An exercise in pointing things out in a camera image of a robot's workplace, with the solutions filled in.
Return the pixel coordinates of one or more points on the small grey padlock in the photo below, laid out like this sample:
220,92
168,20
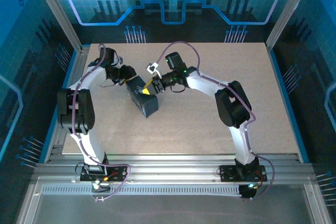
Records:
137,91

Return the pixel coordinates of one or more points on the dark blue starry print box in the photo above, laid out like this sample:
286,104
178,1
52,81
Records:
147,103

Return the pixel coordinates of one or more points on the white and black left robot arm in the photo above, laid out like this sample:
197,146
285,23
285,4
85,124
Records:
76,111

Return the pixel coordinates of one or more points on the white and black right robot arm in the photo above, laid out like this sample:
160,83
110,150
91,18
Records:
233,106

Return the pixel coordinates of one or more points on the white plug connector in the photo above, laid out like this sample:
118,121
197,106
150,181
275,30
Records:
96,185

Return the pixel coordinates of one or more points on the grey metal floor panel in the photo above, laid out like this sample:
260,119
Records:
170,208

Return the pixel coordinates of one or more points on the black connector box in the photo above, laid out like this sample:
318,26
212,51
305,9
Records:
246,192

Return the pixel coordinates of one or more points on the aluminium side frame rail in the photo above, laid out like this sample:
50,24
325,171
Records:
78,64

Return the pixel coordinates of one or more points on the aluminium front frame rail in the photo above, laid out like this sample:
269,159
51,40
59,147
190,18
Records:
170,169

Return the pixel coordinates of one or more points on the aluminium left frame post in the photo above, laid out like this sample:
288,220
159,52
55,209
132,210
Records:
57,16

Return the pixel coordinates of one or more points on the aluminium frame post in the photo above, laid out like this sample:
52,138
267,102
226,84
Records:
286,16
57,16

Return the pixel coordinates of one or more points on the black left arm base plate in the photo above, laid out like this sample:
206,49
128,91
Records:
115,178

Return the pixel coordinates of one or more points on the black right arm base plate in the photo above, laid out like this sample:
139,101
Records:
227,175

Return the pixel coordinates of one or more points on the aluminium right frame post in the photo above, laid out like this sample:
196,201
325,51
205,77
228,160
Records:
286,16

